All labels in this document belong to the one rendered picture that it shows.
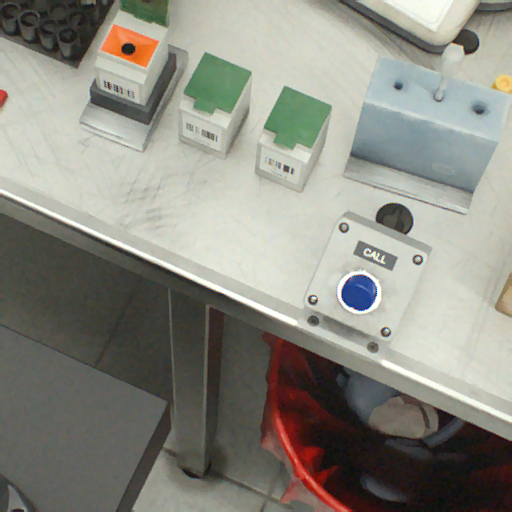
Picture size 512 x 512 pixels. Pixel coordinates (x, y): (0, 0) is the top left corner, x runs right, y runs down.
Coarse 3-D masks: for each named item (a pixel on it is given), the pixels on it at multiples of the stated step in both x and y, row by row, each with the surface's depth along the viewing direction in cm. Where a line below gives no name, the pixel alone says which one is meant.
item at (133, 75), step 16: (128, 16) 97; (112, 32) 96; (128, 32) 96; (144, 32) 96; (160, 32) 96; (112, 48) 96; (128, 48) 97; (144, 48) 96; (160, 48) 97; (96, 64) 96; (112, 64) 96; (128, 64) 96; (144, 64) 95; (160, 64) 99; (96, 80) 98; (112, 80) 97; (128, 80) 96; (144, 80) 96; (128, 96) 98; (144, 96) 98
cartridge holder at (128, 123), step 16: (176, 48) 103; (176, 64) 102; (160, 80) 100; (176, 80) 103; (96, 96) 100; (112, 96) 99; (160, 96) 101; (96, 112) 101; (112, 112) 101; (128, 112) 100; (144, 112) 99; (160, 112) 102; (96, 128) 101; (112, 128) 100; (128, 128) 101; (144, 128) 101; (128, 144) 101; (144, 144) 101
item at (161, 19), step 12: (120, 0) 96; (132, 0) 95; (144, 0) 95; (156, 0) 94; (168, 0) 94; (132, 12) 97; (144, 12) 96; (156, 12) 96; (168, 12) 95; (168, 24) 96
